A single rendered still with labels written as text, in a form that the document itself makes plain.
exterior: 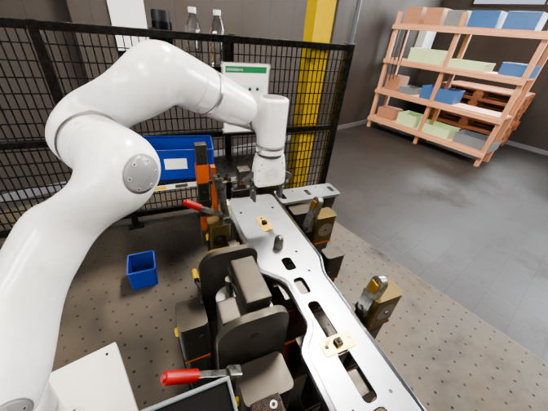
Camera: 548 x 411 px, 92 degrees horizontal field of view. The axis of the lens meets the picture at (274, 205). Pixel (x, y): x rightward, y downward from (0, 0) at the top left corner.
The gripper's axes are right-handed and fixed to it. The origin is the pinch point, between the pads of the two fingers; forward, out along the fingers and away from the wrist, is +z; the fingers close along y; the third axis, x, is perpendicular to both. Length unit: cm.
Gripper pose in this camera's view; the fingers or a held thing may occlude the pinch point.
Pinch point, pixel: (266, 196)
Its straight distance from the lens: 89.3
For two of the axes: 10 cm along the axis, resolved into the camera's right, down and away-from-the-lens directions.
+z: -0.8, 8.3, 5.6
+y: 9.2, -1.6, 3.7
